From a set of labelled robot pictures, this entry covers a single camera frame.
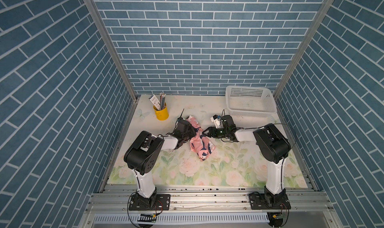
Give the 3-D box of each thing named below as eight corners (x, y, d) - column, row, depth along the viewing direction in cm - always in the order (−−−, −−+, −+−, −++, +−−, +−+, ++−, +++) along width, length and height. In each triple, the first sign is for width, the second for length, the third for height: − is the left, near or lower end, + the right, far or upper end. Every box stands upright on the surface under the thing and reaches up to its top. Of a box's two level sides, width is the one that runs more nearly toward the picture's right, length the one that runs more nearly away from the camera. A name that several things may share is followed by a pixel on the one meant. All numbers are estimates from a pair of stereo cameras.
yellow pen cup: (158, 122, 107) (154, 113, 99) (156, 115, 112) (153, 105, 103) (170, 119, 110) (168, 109, 101) (168, 112, 114) (166, 102, 106)
